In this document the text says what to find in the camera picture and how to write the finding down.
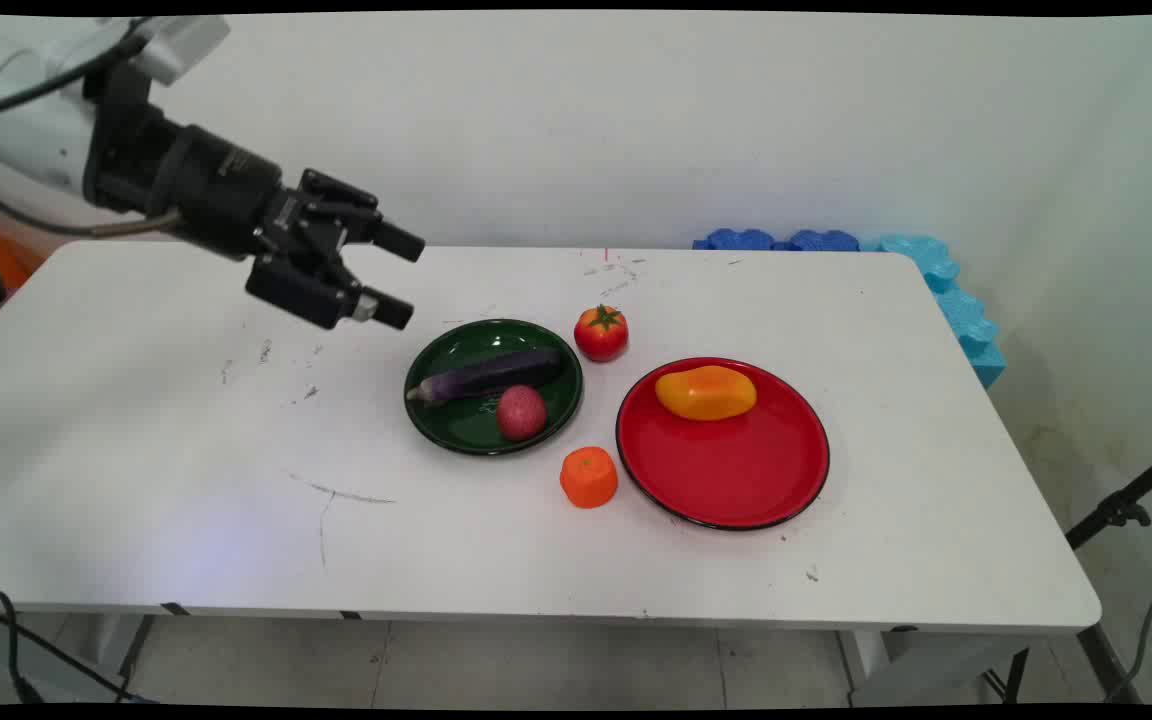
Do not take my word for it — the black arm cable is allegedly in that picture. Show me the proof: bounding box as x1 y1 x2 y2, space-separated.
0 18 183 239

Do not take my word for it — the purple toy eggplant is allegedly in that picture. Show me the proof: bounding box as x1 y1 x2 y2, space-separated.
406 347 564 406

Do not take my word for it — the red toy tomato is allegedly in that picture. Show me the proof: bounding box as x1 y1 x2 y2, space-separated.
573 304 630 363

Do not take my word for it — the orange object behind table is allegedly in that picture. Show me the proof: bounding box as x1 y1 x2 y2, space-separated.
0 231 45 293

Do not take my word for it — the black floor cable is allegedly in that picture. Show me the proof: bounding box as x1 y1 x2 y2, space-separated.
0 586 142 705

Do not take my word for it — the red toy potato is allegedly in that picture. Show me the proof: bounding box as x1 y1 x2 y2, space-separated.
495 385 548 442

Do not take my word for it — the dark blue foam piece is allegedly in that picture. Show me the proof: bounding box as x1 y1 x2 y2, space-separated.
774 229 861 252
692 228 777 251

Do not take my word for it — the black table leg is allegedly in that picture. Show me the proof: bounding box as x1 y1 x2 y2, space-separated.
114 614 157 701
1076 624 1142 705

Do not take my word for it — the dark green plate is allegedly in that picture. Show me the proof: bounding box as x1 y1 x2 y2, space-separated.
403 318 585 457

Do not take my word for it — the light blue foam strip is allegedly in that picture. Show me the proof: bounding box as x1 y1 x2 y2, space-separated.
860 233 1007 390

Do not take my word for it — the black tripod stand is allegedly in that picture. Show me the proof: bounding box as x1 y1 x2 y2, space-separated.
1065 440 1152 551

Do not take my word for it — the orange toy tangerine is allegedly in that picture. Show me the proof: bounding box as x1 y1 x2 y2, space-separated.
559 446 620 510

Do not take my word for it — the yellow orange toy mango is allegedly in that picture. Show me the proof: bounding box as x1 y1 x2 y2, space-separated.
654 365 759 422

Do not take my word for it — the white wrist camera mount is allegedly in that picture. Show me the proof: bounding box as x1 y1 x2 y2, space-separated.
129 15 233 87

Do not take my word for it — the red plate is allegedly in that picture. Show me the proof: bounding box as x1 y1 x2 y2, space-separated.
615 356 831 531

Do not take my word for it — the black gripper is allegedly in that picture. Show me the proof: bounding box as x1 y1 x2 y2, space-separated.
82 58 427 332

